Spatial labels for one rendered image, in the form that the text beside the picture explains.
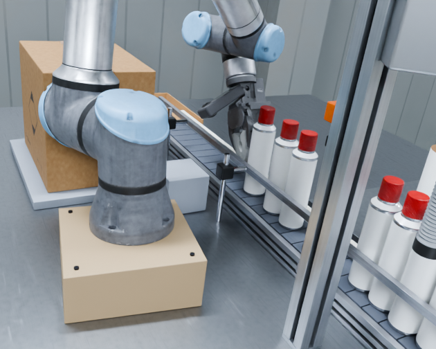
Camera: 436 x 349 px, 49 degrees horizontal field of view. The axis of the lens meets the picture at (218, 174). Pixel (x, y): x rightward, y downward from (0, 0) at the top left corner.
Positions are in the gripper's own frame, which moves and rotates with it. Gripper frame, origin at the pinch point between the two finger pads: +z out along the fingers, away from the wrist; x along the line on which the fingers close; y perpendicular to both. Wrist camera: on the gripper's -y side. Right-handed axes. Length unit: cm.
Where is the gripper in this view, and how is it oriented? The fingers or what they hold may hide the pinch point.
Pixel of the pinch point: (244, 164)
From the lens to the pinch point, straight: 111.9
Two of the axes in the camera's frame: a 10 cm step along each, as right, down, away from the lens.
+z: 1.4, 9.9, -0.2
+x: -4.7, 0.8, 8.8
